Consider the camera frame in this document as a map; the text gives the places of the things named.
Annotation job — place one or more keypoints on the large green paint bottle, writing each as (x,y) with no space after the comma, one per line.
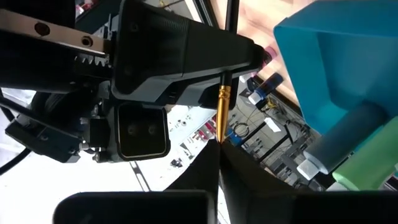
(370,165)

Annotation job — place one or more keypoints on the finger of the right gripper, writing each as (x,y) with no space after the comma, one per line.
(174,46)
(214,96)

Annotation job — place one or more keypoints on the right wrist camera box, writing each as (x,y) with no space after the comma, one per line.
(141,132)

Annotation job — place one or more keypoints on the blue plastic bin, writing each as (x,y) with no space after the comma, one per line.
(342,46)

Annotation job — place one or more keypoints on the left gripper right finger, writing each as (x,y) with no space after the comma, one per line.
(239,180)

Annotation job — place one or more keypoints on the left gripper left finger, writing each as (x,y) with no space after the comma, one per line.
(205,174)

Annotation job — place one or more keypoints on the paintbrush with tan bristles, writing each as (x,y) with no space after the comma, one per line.
(223,109)

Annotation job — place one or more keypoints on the large grey paint bottle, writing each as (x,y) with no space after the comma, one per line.
(342,137)

